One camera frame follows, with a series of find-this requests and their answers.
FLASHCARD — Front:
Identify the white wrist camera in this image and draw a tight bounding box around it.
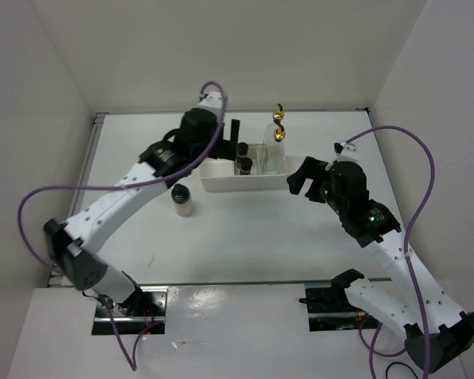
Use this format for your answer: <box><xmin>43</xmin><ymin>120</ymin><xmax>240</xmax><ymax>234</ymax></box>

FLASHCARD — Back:
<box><xmin>334</xmin><ymin>141</ymin><xmax>359</xmax><ymax>163</ymax></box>
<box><xmin>197</xmin><ymin>92</ymin><xmax>225</xmax><ymax>114</ymax></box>

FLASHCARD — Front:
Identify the white powder jar black lid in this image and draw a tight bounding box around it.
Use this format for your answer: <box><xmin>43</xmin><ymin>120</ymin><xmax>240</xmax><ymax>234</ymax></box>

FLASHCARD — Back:
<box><xmin>171</xmin><ymin>183</ymin><xmax>194</xmax><ymax>217</ymax></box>

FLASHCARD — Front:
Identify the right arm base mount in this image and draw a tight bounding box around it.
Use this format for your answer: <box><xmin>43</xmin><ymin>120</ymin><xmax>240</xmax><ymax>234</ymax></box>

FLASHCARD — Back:
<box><xmin>298</xmin><ymin>269</ymin><xmax>378</xmax><ymax>332</ymax></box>

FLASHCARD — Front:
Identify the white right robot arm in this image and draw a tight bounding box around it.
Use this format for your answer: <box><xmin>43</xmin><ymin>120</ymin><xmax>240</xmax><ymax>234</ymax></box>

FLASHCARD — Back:
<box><xmin>287</xmin><ymin>156</ymin><xmax>474</xmax><ymax>373</ymax></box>

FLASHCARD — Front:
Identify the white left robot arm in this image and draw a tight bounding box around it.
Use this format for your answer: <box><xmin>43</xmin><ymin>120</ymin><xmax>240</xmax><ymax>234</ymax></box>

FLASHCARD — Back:
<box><xmin>43</xmin><ymin>107</ymin><xmax>240</xmax><ymax>316</ymax></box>

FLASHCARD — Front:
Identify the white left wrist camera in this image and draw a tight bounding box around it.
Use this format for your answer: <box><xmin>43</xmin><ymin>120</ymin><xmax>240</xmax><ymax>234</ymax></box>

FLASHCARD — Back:
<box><xmin>197</xmin><ymin>92</ymin><xmax>225</xmax><ymax>114</ymax></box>

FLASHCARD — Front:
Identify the glass oil bottle gold spout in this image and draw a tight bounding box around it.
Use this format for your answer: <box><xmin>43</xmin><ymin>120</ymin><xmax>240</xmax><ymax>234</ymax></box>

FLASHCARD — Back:
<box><xmin>264</xmin><ymin>123</ymin><xmax>286</xmax><ymax>174</ymax></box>

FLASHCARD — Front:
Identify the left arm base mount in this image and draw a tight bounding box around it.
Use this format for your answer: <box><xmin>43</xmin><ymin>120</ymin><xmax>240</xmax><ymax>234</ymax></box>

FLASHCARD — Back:
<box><xmin>82</xmin><ymin>286</ymin><xmax>168</xmax><ymax>336</ymax></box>

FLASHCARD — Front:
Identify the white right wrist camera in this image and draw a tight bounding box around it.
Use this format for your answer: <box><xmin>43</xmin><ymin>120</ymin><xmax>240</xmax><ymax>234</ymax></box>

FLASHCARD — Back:
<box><xmin>334</xmin><ymin>141</ymin><xmax>359</xmax><ymax>163</ymax></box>

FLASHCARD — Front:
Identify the white three-compartment organizer tray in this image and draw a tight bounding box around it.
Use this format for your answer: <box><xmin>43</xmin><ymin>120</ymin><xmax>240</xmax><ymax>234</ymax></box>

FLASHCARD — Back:
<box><xmin>198</xmin><ymin>144</ymin><xmax>288</xmax><ymax>192</ymax></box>

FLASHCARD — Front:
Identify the black cable on floor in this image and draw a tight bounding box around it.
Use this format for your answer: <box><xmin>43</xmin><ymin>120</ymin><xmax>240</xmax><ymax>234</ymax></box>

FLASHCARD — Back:
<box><xmin>386</xmin><ymin>362</ymin><xmax>419</xmax><ymax>379</ymax></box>

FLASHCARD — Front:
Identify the spice jar black lid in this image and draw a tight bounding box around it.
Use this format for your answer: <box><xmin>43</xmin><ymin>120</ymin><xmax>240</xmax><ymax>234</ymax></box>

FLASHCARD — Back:
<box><xmin>239</xmin><ymin>157</ymin><xmax>253</xmax><ymax>175</ymax></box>
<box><xmin>236</xmin><ymin>142</ymin><xmax>249</xmax><ymax>159</ymax></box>

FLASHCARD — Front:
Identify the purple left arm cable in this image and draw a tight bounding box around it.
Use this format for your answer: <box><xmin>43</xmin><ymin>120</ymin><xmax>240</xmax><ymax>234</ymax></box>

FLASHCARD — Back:
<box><xmin>17</xmin><ymin>81</ymin><xmax>228</xmax><ymax>372</ymax></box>

